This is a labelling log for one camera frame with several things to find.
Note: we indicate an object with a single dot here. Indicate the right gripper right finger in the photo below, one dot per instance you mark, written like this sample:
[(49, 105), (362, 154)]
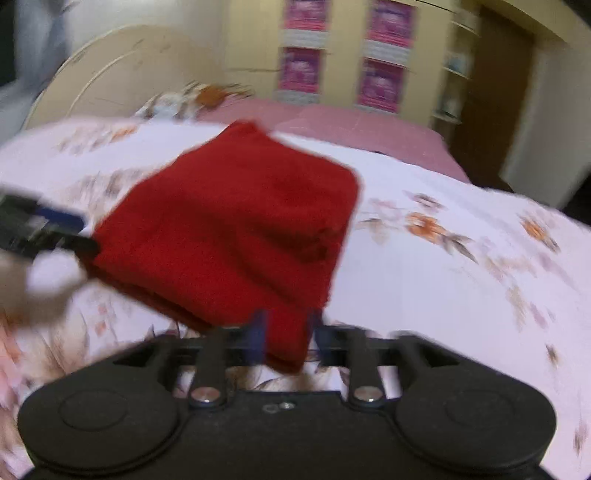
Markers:
[(352, 348)]

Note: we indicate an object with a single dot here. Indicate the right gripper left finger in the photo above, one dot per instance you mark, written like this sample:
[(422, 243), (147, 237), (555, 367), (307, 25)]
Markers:
[(164, 357)]

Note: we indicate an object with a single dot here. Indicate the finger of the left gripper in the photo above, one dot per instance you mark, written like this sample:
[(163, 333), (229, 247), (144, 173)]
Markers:
[(62, 230)]

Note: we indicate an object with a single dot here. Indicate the red knit garment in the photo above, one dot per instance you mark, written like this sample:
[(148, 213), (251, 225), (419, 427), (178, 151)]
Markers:
[(240, 225)]

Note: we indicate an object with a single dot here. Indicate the person left hand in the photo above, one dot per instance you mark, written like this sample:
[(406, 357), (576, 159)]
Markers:
[(37, 292)]

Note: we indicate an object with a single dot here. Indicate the floral white bed quilt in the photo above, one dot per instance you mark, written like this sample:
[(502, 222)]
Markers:
[(494, 276)]

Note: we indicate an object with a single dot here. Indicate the cream wooden headboard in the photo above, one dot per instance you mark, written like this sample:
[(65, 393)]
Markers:
[(115, 74)]

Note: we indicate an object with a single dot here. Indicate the patterned white brown pillow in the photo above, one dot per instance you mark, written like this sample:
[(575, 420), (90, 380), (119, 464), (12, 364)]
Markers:
[(178, 105)]

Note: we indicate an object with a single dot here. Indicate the grey blue curtain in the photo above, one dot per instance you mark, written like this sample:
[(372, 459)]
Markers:
[(34, 42)]

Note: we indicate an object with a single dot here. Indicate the orange striped pillow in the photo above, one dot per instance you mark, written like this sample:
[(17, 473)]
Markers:
[(210, 97)]

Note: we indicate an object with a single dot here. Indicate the pink bed sheet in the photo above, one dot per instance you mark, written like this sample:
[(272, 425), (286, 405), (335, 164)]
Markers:
[(354, 128)]

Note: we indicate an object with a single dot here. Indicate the lower right pink poster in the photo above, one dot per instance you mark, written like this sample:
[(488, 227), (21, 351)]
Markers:
[(381, 86)]

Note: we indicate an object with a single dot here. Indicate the pink poster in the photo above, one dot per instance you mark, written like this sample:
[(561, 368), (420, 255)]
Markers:
[(381, 86), (392, 23), (308, 15), (300, 70)]

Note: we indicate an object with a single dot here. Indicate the lower left pink poster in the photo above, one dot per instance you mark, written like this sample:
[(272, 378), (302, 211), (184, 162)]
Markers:
[(300, 70)]

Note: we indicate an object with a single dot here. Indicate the cream built-in wardrobe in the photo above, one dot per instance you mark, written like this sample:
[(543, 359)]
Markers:
[(252, 34)]

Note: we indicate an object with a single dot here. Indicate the upper left pink poster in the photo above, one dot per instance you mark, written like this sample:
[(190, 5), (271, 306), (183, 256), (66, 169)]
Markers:
[(308, 15)]

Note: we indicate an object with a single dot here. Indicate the brown wooden door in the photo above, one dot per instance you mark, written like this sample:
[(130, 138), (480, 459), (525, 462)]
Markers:
[(495, 96)]

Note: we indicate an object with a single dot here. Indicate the upper right pink poster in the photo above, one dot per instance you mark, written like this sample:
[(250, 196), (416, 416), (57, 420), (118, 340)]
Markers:
[(392, 23)]

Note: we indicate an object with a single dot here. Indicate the cream corner shelf unit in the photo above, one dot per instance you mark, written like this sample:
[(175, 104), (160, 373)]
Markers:
[(457, 67)]

